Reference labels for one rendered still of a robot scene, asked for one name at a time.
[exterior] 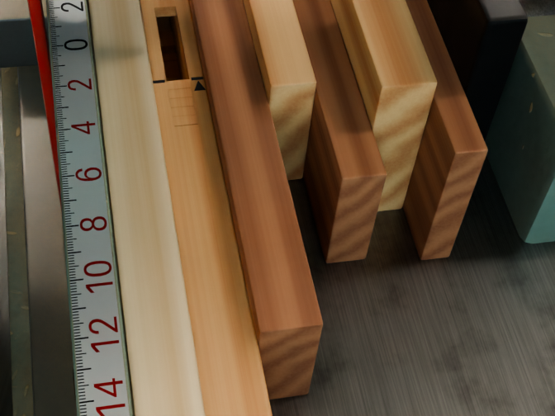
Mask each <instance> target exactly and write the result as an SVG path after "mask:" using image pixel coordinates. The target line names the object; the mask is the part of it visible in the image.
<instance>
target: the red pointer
mask: <svg viewBox="0 0 555 416"><path fill-rule="evenodd" d="M27 1H28V7H29V12H30V18H31V27H32V32H33V37H34V43H35V48H36V58H37V63H38V68H39V74H40V83H41V88H42V93H43V99H44V104H45V114H46V119H47V124H48V130H49V135H50V144H51V149H52V155H53V160H54V166H55V175H56V180H57V186H58V191H59V200H60V205H61V196H60V185H59V164H58V153H57V141H56V130H55V109H54V98H53V87H52V75H51V64H50V51H49V45H48V39H47V34H46V28H45V17H44V11H43V6H42V0H27Z"/></svg>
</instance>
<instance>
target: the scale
mask: <svg viewBox="0 0 555 416"><path fill-rule="evenodd" d="M49 11H50V32H51V43H52V54H53V65H54V76H55V96H56V107H57V118H58V129H59V150H60V161H61V172H62V183H63V193H64V214H65V225H66V236H67V247H68V258H69V279H70V290H71V301H72V311H73V322H74V343H75V353H76V364H77V375H78V396H79V407H80V416H130V414H129V406H128V399H127V390H126V376H125V368H124V361H123V352H122V345H121V331H120V323H119V314H118V307H117V299H116V285H115V277H114V269H113V261H112V254H111V239H110V231H109V224H108V216H107V201H106V193H105V186H104V178H103V171H102V156H101V148H100V140H99V133H98V124H97V110H96V102H95V95H94V86H93V72H92V65H91V57H90V49H89V41H88V27H87V18H86V11H85V3H84V0H49Z"/></svg>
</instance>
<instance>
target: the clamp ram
mask: <svg viewBox="0 0 555 416"><path fill-rule="evenodd" d="M427 2H428V4H429V7H430V10H431V12H432V14H433V16H434V19H435V21H436V24H437V26H438V28H439V32H440V34H441V36H442V38H443V40H444V43H445V46H446V48H447V51H448V53H449V56H450V58H451V60H452V62H453V66H454V68H455V70H456V72H457V75H458V78H459V80H460V83H461V84H462V88H463V90H464V92H465V94H466V97H467V100H468V102H469V105H470V107H471V108H472V112H473V115H474V116H475V119H476V121H477V124H478V126H479V129H480V131H481V134H482V137H483V139H484V141H485V140H486V136H487V133H488V131H489V129H490V126H491V122H492V120H493V117H494V115H495V112H496V108H497V106H498V103H499V100H500V97H501V94H502V92H503V89H504V86H505V83H506V80H507V78H508V76H509V73H510V69H511V66H512V64H513V62H514V59H515V55H516V53H517V50H518V48H519V43H520V41H521V39H522V36H523V34H524V30H525V27H526V25H527V22H528V17H538V16H549V15H555V0H427Z"/></svg>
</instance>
